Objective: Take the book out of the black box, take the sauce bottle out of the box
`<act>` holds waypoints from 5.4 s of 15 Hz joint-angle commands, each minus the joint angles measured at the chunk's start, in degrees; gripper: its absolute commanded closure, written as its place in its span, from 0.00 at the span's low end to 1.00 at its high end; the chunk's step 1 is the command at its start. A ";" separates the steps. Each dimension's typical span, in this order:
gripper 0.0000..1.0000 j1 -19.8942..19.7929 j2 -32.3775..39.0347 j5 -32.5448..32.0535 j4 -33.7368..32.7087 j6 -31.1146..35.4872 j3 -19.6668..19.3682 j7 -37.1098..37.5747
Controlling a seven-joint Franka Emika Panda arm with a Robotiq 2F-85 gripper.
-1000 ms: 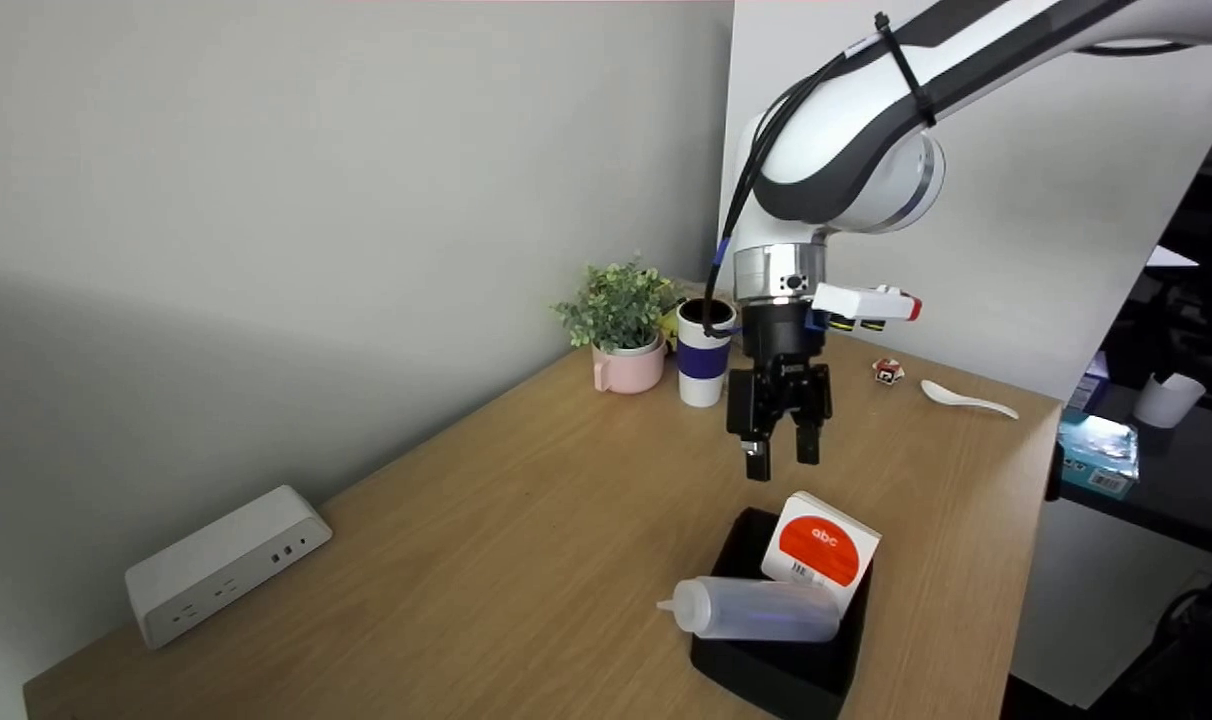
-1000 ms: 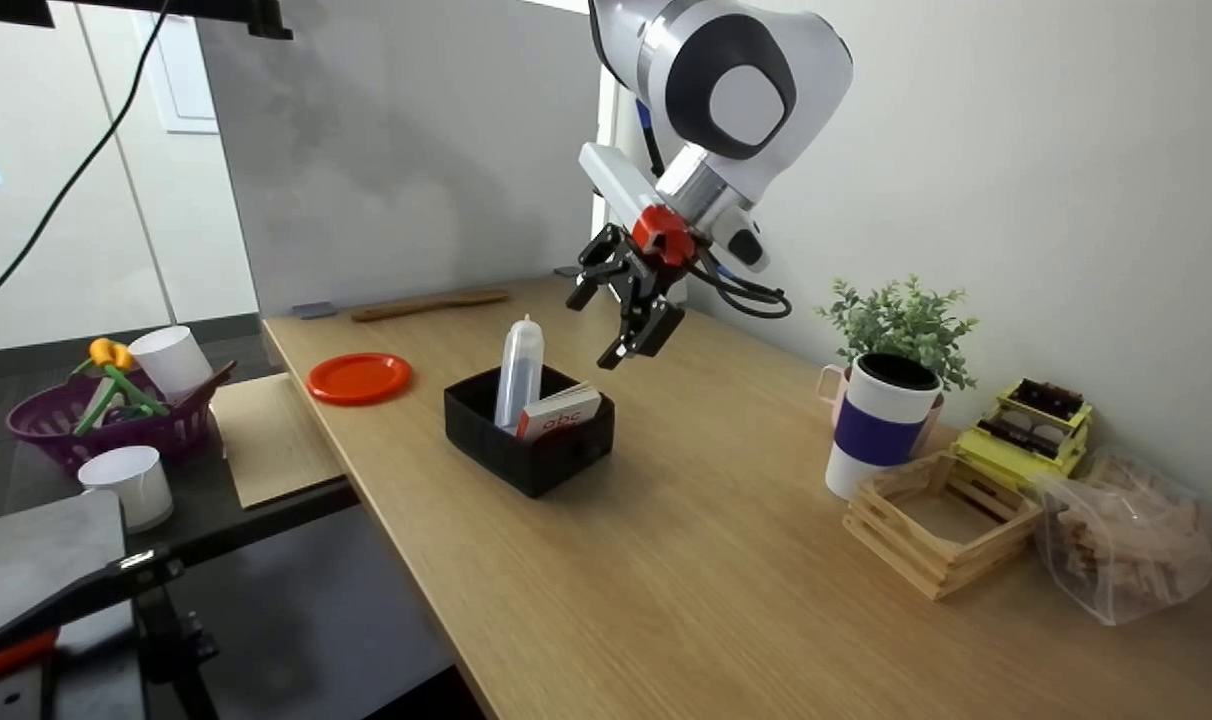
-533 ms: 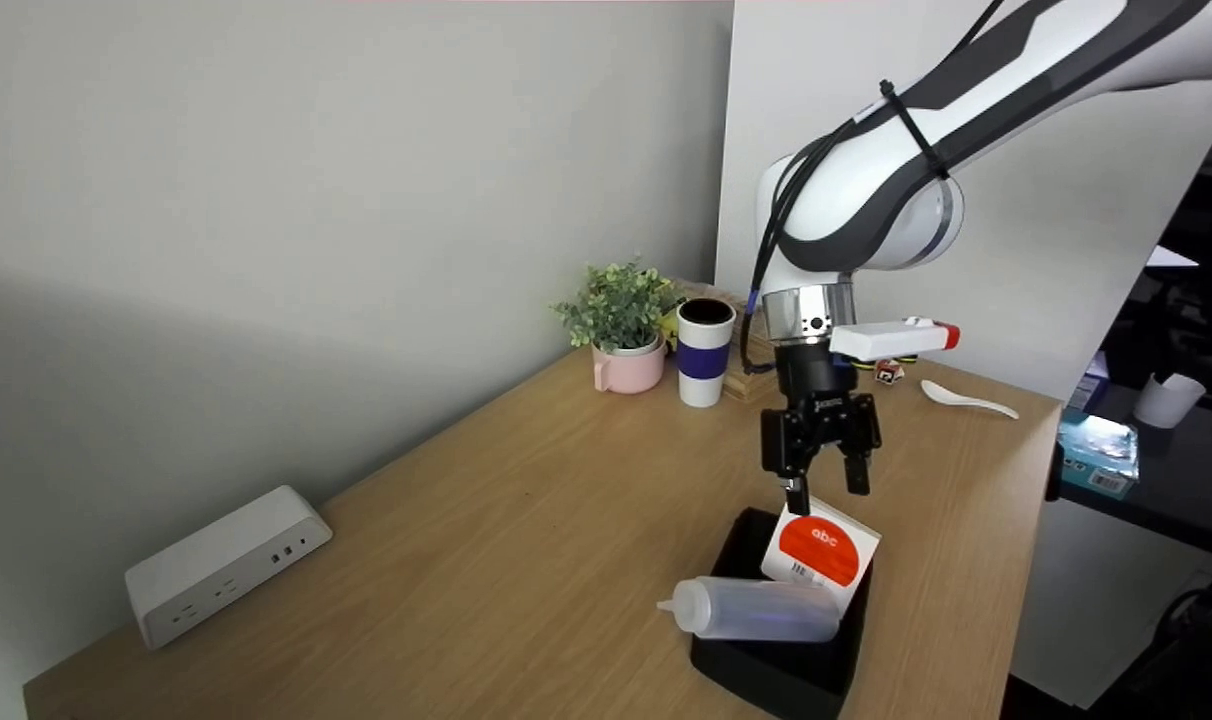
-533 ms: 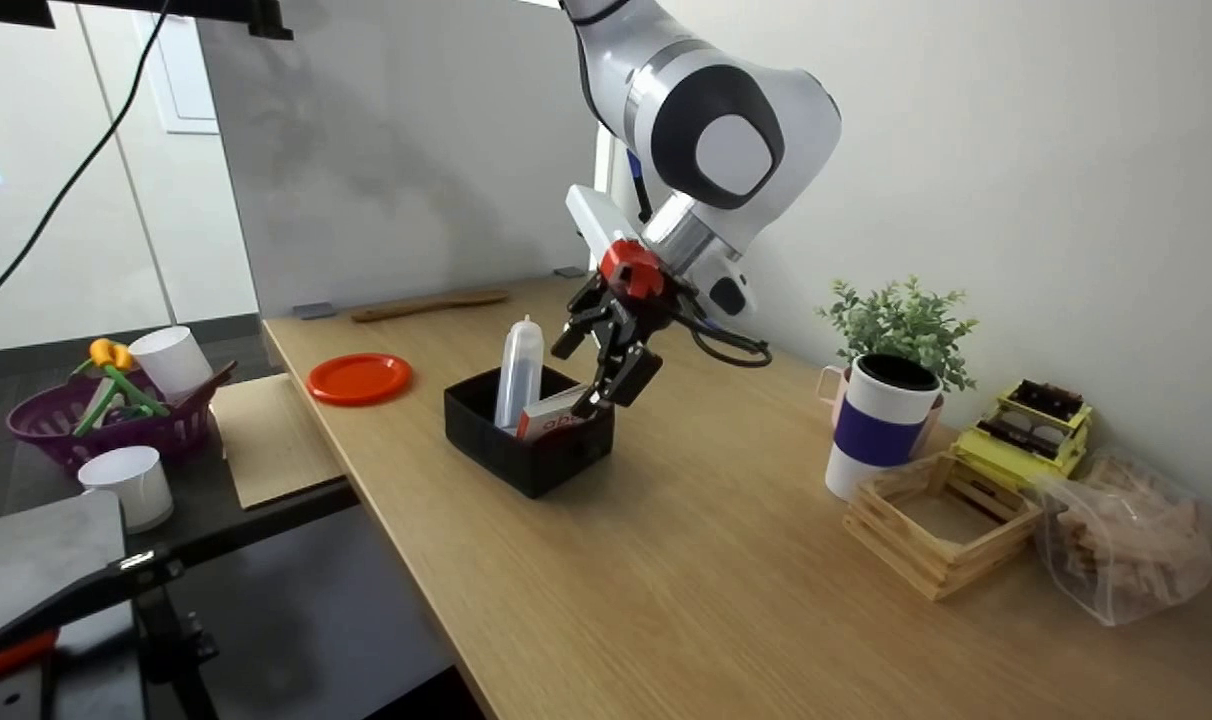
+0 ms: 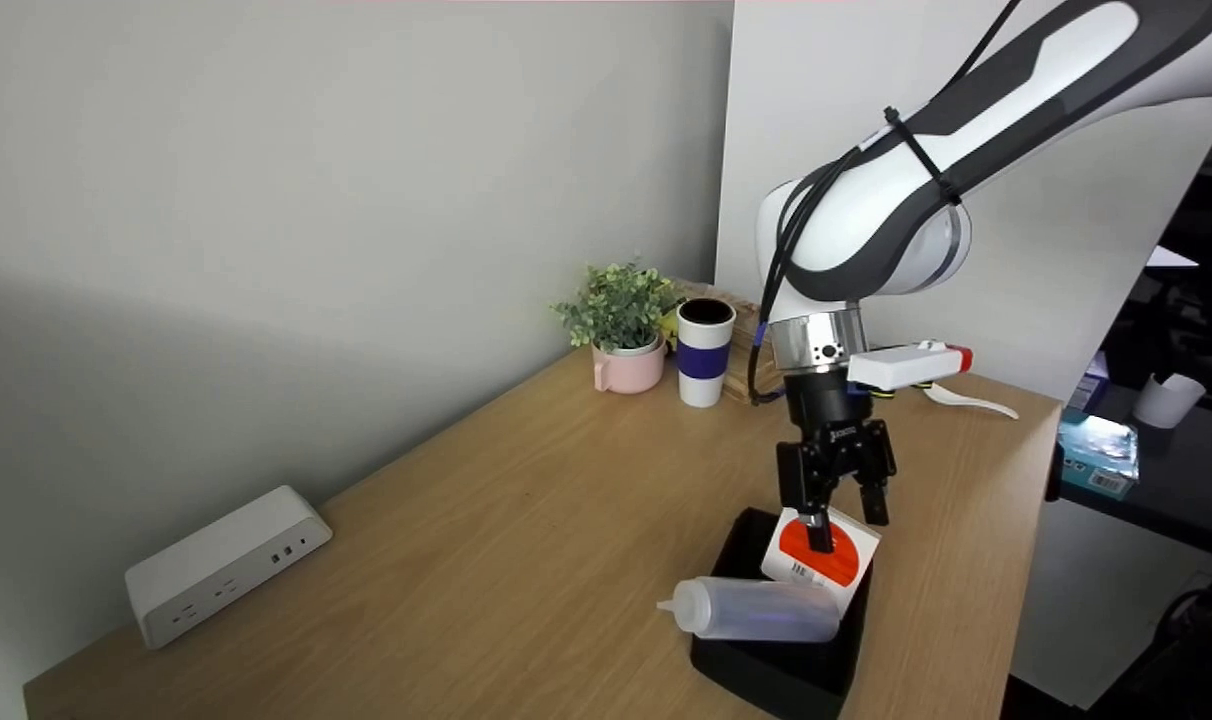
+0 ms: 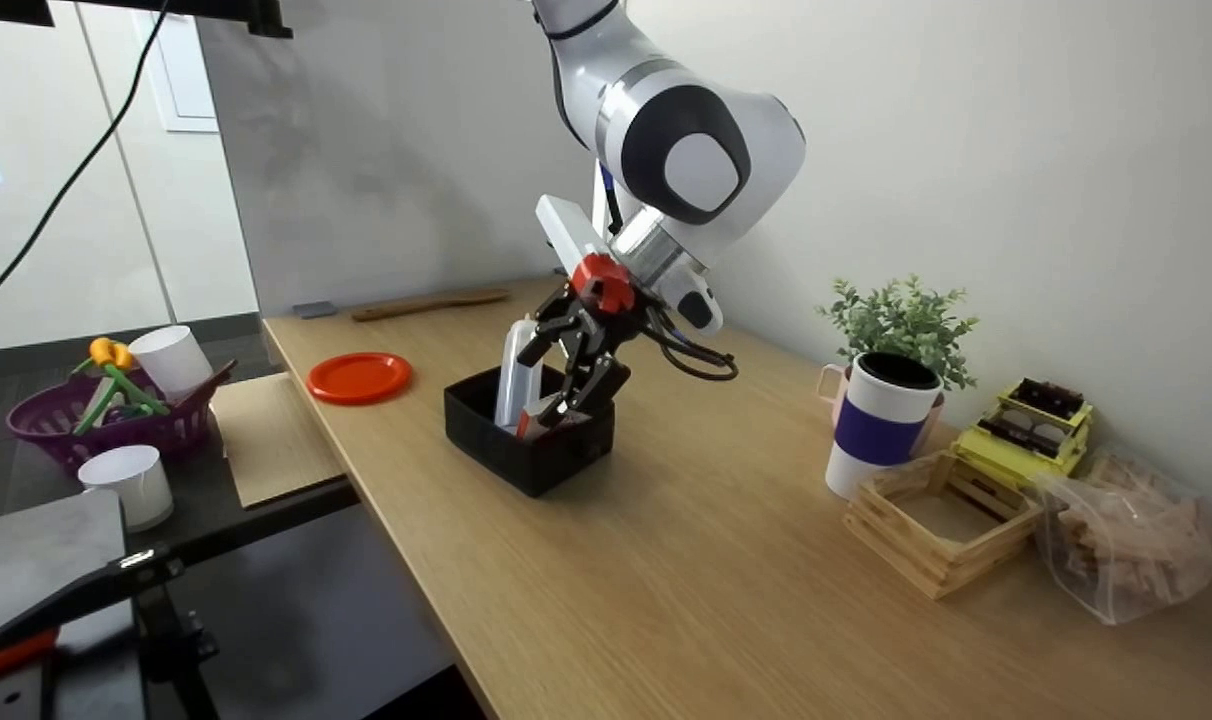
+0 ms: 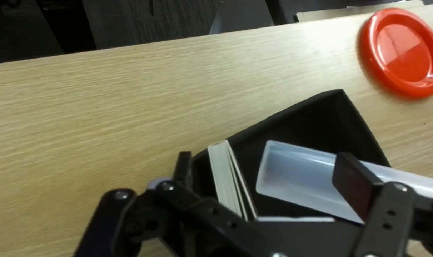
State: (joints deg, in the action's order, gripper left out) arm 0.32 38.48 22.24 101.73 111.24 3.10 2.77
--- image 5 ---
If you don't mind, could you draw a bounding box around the white book with red circle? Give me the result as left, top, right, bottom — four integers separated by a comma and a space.
756, 494, 883, 632

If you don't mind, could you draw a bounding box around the white electronic device box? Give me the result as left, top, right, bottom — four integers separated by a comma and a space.
120, 482, 334, 652

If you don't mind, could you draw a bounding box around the white cylindrical container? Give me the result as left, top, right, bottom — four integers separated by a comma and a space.
1131, 367, 1208, 432

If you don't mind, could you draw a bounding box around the white cup with blue band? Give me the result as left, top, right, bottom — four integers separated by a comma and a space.
671, 296, 739, 412

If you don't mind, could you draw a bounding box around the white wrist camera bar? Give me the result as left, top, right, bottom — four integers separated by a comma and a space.
842, 340, 976, 392

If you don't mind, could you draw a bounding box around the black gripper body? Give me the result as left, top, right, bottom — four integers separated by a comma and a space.
776, 367, 875, 482

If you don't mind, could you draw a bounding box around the teal product box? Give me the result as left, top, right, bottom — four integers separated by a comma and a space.
1054, 412, 1144, 502

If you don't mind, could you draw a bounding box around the black square box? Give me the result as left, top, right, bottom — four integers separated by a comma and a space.
688, 502, 875, 720

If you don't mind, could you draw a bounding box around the translucent squeeze sauce bottle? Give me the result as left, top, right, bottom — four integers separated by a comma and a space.
653, 572, 842, 646

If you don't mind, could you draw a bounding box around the wooden slat crate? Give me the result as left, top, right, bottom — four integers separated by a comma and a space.
719, 317, 773, 402

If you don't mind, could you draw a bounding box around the white plastic spoon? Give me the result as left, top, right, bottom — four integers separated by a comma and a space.
918, 381, 1024, 423

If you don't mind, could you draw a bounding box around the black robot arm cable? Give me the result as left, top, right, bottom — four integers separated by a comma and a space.
744, 0, 1027, 408

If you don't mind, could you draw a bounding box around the black side table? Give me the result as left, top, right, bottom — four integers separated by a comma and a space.
1042, 376, 1212, 561

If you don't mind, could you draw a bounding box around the green plant in pink pot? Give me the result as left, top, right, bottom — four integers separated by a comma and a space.
557, 259, 688, 398

